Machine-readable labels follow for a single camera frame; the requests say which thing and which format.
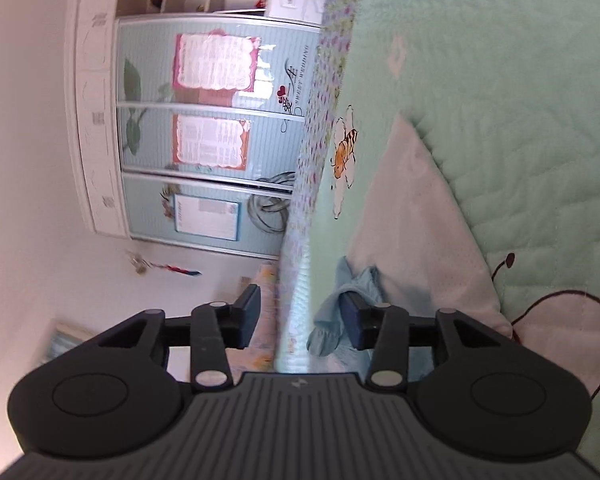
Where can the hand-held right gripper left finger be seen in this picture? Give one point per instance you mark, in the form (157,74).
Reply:
(250,315)

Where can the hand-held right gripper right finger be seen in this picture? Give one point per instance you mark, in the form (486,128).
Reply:
(352,320)

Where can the light blue white jacket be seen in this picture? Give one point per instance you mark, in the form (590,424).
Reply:
(415,240)

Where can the floral pillow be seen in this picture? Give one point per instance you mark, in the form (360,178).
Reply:
(270,305)

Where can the grey hula hoops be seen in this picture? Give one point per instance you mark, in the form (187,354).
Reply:
(272,200)

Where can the light blue sliding-door wardrobe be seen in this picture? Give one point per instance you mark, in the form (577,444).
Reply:
(280,145)

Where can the purple dotted bedsheet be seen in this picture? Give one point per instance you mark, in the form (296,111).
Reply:
(320,100)

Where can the bee print quilted bedspread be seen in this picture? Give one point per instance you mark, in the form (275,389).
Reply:
(505,85)

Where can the red hanging wall ornament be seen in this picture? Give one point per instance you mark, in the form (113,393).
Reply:
(165,267)

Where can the blue framed wall chart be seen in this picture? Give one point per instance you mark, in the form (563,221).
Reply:
(207,215)

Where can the orange framed wall chart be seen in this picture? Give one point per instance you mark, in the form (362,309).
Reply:
(210,140)

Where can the framed wall picture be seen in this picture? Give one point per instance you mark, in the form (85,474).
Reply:
(65,340)

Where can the pink framed wall chart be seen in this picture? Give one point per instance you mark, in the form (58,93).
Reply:
(215,60)

